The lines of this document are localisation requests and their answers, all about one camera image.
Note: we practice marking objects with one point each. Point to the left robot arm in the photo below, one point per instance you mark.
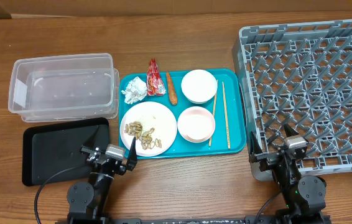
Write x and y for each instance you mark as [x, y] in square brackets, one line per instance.
[87, 200]

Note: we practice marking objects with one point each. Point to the orange carrot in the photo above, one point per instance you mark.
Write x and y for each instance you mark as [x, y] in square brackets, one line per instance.
[171, 90]

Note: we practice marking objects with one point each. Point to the white bowl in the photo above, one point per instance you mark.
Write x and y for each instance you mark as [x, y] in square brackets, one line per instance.
[199, 86]

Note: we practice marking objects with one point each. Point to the clear plastic bin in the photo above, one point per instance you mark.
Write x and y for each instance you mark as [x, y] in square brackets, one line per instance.
[64, 87]

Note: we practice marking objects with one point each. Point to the grey dishwasher rack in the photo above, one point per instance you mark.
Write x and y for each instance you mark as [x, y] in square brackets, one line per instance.
[299, 74]

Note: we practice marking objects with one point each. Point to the black tray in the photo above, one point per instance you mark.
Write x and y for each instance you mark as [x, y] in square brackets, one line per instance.
[52, 148]

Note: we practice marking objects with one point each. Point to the crumpled white tissue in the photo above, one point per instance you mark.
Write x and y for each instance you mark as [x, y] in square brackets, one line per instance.
[136, 90]

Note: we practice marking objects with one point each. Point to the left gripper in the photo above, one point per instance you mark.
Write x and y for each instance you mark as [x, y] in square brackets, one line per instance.
[89, 143]

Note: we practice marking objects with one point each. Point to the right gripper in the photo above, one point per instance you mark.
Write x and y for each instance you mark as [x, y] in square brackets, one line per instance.
[268, 159]

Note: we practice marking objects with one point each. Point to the red snack wrapper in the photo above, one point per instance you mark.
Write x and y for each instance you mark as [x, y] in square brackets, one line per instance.
[155, 85]

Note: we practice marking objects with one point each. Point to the peanut shells pile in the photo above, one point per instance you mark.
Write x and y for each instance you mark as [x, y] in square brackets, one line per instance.
[144, 135]

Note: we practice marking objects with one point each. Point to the pink plate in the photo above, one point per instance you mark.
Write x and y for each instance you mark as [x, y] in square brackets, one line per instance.
[150, 115]

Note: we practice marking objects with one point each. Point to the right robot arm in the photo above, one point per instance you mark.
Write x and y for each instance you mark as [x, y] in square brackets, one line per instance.
[304, 196]

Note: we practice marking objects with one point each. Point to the pink bowl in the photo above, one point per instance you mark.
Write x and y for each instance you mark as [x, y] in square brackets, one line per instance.
[196, 124]

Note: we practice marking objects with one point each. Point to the teal serving tray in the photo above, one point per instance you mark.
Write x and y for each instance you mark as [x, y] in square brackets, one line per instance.
[181, 147]

